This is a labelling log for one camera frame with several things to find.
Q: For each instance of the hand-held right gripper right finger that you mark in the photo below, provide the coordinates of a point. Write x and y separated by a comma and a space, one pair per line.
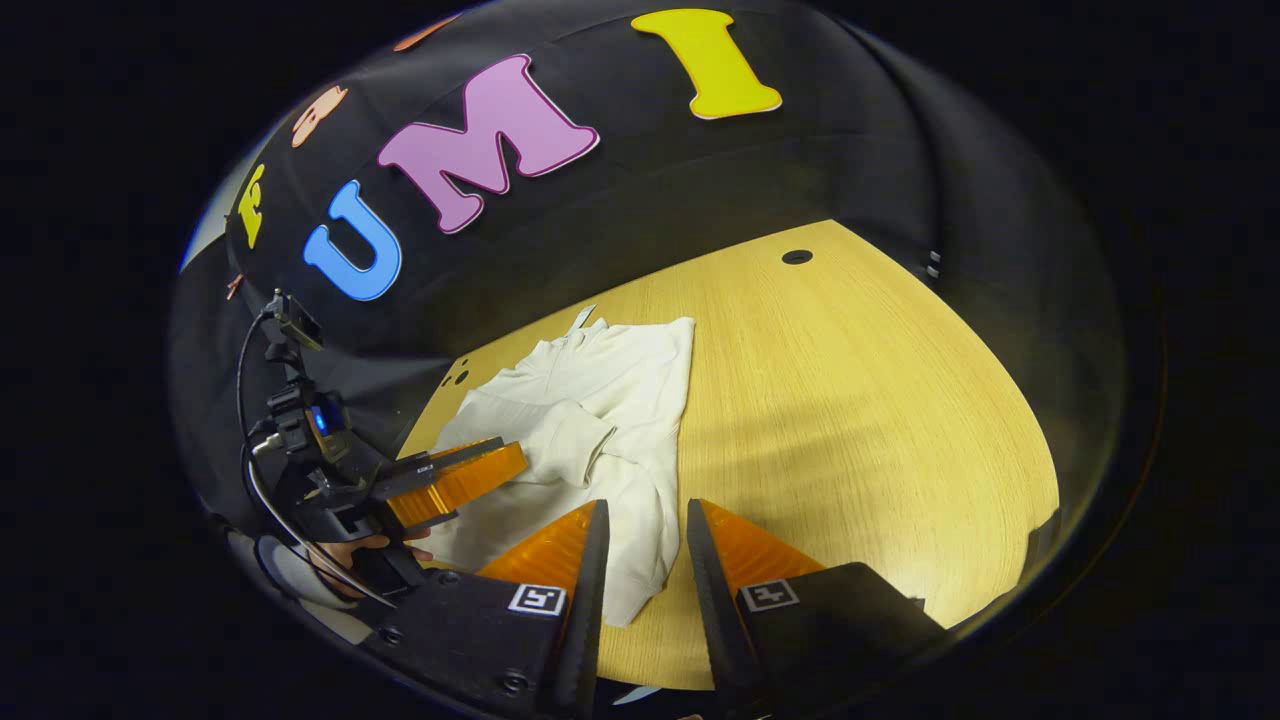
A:
712, 610

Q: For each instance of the silver cloth clip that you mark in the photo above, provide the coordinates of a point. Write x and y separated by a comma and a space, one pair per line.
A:
933, 263

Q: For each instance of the black backdrop cloth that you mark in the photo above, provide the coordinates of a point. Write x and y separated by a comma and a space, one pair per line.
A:
700, 180

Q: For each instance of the cream zip-neck sweatshirt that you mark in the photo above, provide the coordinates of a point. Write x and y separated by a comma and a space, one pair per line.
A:
610, 400

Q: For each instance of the copper cloth clip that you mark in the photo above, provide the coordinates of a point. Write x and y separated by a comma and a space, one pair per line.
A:
233, 286

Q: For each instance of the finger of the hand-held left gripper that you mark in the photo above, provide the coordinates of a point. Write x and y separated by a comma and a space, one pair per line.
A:
465, 478

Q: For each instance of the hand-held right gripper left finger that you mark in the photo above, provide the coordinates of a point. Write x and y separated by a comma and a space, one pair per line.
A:
585, 610

